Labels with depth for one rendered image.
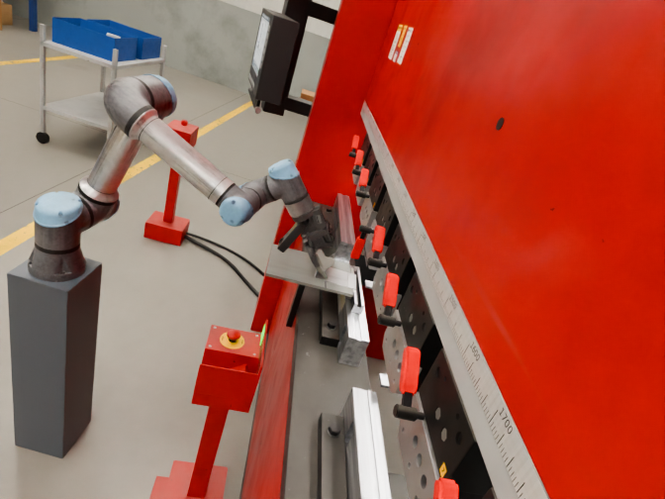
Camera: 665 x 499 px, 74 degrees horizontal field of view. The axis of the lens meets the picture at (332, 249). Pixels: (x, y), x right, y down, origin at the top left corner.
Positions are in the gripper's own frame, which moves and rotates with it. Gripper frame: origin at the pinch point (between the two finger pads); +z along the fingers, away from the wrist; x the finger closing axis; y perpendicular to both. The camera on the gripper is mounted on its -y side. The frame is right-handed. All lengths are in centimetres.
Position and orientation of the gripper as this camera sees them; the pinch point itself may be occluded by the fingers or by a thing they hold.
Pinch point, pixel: (324, 270)
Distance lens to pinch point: 135.0
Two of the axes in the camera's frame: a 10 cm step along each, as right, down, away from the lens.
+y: 9.2, -3.2, -2.2
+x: 0.5, -4.6, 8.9
